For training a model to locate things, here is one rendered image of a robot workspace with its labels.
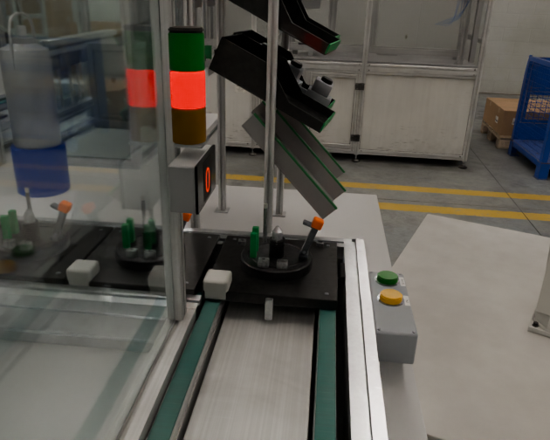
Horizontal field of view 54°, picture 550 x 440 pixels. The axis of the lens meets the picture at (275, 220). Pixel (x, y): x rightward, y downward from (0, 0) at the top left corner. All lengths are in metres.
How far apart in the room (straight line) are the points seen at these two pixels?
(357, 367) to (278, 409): 0.13
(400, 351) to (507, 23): 9.09
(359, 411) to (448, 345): 0.38
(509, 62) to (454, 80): 4.82
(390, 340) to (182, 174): 0.43
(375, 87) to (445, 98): 0.63
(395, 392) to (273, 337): 0.22
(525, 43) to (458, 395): 9.17
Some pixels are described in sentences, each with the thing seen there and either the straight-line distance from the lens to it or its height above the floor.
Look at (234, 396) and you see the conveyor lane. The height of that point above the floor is 0.92.
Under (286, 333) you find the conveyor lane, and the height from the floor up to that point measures 0.92.
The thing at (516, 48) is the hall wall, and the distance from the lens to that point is 9.93.
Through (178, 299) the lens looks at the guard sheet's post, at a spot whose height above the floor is 1.00.
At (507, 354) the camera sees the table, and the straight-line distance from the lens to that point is 1.12.
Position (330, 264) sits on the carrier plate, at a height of 0.97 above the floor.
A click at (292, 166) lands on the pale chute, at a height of 1.11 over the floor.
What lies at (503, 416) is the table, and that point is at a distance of 0.97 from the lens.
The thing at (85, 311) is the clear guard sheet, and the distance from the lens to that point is 0.58.
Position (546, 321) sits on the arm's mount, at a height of 0.89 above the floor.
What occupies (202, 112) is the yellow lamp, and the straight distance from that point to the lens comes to 0.78.
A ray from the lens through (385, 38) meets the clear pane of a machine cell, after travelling 5.04.
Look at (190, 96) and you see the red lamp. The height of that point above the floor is 1.33.
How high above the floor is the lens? 1.46
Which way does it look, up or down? 23 degrees down
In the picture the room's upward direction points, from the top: 2 degrees clockwise
